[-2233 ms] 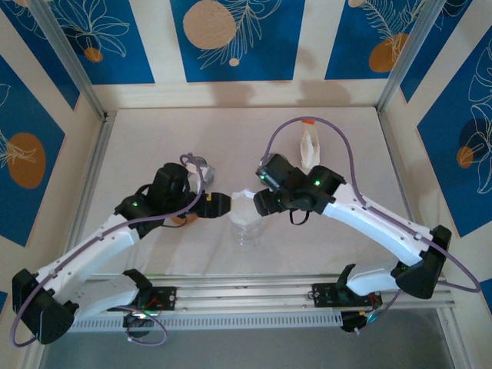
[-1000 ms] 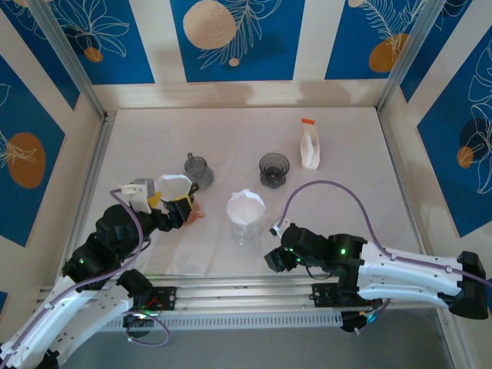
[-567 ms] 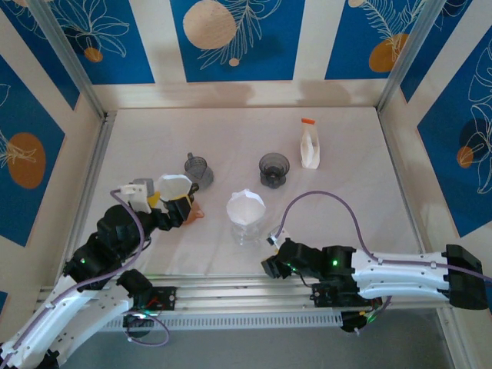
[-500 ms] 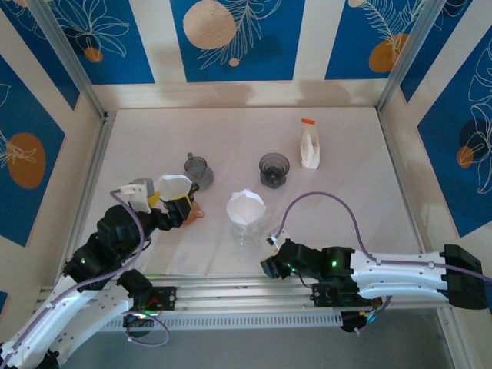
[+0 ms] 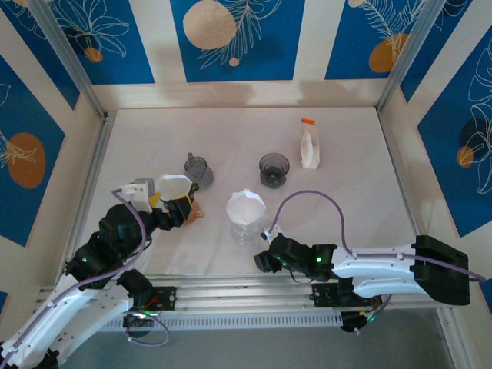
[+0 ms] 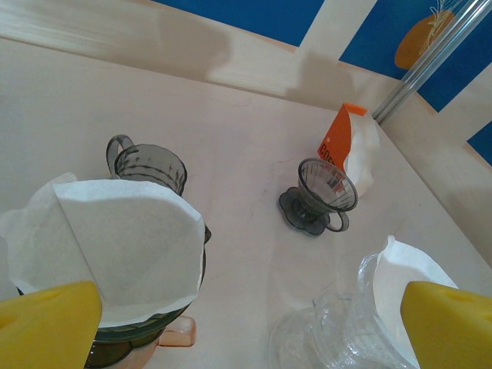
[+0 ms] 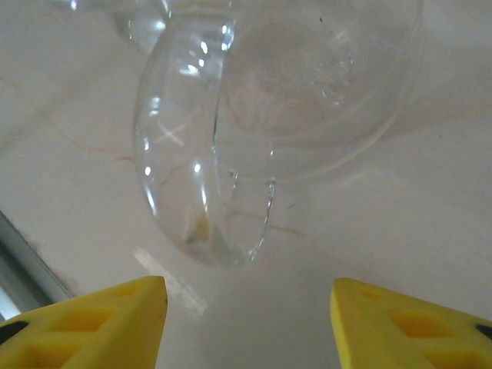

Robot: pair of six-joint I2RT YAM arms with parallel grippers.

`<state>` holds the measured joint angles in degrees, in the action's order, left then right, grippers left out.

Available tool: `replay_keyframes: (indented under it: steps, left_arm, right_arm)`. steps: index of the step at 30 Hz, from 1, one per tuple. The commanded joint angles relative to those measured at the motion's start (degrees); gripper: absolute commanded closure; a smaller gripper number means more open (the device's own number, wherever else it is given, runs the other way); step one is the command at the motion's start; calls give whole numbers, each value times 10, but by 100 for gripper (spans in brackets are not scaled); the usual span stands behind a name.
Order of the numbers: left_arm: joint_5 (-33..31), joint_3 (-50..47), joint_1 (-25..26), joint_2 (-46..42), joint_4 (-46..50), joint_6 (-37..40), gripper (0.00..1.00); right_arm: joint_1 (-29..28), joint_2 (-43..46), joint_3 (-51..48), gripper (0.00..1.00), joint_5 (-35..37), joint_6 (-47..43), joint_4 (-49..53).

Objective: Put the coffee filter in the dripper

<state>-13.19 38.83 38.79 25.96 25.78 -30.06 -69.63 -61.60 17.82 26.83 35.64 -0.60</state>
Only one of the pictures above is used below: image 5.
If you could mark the orange glass carafe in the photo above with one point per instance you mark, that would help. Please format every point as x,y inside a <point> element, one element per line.
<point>195,216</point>

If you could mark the clear glass carafe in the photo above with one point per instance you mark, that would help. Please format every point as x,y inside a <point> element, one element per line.
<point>246,238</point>

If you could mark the grey ribbed dripper cup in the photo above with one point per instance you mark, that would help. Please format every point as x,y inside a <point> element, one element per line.
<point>200,165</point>

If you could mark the grey plastic dripper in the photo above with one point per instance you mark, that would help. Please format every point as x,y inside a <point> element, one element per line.
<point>273,167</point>

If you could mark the orange and white filter pack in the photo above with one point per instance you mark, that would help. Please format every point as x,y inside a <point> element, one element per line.
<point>309,148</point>

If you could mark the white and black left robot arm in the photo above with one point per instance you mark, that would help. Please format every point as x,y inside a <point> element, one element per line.
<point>77,311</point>

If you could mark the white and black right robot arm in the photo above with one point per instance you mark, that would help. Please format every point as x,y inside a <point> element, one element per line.
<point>373,265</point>

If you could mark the black controller box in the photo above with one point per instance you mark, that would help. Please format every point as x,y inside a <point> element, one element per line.
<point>138,326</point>
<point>355,323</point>

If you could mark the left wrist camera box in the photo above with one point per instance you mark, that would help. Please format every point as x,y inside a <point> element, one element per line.
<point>140,190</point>

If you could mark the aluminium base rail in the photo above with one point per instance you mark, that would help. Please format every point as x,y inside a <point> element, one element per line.
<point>250,292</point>

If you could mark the aluminium table side rail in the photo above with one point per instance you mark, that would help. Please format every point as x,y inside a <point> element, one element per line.
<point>100,150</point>

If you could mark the aluminium frame post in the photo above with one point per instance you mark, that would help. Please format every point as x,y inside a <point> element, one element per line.
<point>67,57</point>
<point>408,57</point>

